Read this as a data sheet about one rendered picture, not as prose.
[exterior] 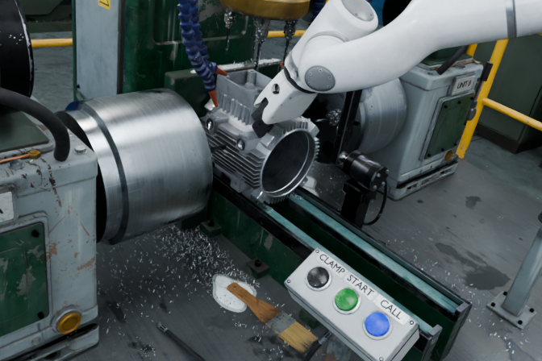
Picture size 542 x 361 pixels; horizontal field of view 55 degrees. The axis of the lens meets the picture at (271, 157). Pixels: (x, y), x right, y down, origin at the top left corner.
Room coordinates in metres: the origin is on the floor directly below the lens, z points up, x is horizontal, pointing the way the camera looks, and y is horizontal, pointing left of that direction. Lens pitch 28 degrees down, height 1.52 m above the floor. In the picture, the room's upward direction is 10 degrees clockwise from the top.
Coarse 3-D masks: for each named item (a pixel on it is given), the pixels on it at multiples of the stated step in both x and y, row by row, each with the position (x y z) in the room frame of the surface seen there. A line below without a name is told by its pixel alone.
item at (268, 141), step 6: (210, 102) 1.03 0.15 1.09; (210, 108) 1.02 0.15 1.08; (216, 108) 1.02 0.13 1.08; (312, 126) 1.00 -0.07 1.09; (312, 132) 0.99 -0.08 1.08; (318, 132) 1.01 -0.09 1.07; (264, 138) 0.91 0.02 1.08; (270, 138) 0.90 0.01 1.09; (264, 144) 0.90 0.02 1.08; (270, 144) 0.90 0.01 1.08; (270, 150) 0.90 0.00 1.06; (306, 180) 1.00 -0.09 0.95; (300, 186) 0.99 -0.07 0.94; (252, 192) 0.91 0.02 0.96; (258, 192) 0.90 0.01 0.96; (258, 198) 0.89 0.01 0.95; (264, 198) 0.91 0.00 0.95
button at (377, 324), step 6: (366, 318) 0.49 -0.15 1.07; (372, 318) 0.49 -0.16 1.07; (378, 318) 0.49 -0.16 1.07; (384, 318) 0.49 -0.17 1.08; (366, 324) 0.48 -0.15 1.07; (372, 324) 0.48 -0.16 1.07; (378, 324) 0.48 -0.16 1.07; (384, 324) 0.48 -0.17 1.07; (372, 330) 0.47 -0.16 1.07; (378, 330) 0.47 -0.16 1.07; (384, 330) 0.47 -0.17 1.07; (378, 336) 0.47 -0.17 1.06
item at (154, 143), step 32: (128, 96) 0.81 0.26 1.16; (160, 96) 0.83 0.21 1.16; (96, 128) 0.71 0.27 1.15; (128, 128) 0.72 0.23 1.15; (160, 128) 0.76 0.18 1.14; (192, 128) 0.79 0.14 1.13; (128, 160) 0.68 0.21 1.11; (160, 160) 0.72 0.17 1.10; (192, 160) 0.76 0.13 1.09; (96, 192) 0.67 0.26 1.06; (128, 192) 0.66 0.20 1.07; (160, 192) 0.70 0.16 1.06; (192, 192) 0.75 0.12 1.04; (96, 224) 0.67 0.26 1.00; (128, 224) 0.66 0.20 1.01; (160, 224) 0.72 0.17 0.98
